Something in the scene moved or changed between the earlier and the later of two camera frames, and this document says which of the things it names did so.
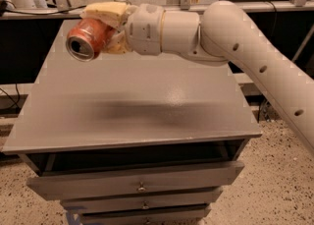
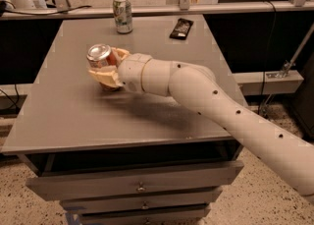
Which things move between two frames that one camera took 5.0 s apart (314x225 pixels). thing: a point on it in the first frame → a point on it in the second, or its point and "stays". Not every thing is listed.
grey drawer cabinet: (131, 139) stays
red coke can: (86, 38) → (102, 56)
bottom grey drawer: (187, 216) stays
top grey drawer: (133, 180) stays
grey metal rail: (75, 10) stays
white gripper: (144, 28) → (130, 72)
